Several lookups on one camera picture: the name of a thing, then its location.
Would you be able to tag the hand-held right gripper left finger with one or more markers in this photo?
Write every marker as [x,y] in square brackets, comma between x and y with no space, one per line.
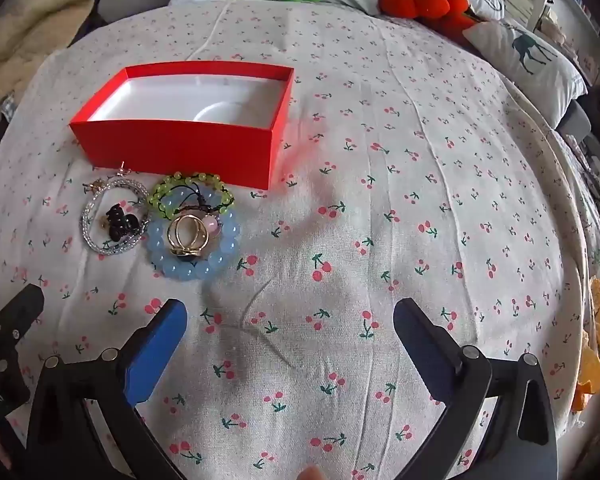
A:
[155,350]

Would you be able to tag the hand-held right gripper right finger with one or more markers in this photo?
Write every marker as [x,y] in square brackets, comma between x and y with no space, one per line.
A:
[425,350]

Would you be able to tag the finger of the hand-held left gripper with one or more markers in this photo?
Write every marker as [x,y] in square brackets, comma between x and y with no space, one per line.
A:
[15,310]

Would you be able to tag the black charm trinket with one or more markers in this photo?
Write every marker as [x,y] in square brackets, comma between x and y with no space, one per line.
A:
[120,221]

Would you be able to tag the red cardboard box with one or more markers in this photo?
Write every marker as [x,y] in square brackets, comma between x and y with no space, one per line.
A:
[180,155]

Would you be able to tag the person's right hand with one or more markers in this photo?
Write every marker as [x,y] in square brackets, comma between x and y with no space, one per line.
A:
[311,474]

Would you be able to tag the cherry print bed sheet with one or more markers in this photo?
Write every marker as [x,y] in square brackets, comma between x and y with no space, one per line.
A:
[380,235]

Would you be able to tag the orange plush toy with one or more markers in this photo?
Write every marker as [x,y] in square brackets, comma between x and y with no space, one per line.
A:
[597,345]

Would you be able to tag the beige quilted blanket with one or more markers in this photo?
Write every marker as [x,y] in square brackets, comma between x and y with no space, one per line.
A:
[30,35]

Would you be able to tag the dark bag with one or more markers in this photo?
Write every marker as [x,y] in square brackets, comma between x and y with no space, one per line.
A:
[597,120]

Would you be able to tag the deer print pillow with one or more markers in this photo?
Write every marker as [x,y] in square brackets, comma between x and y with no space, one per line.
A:
[530,60]

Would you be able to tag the orange pumpkin plush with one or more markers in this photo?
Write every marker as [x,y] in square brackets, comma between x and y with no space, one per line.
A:
[415,2]

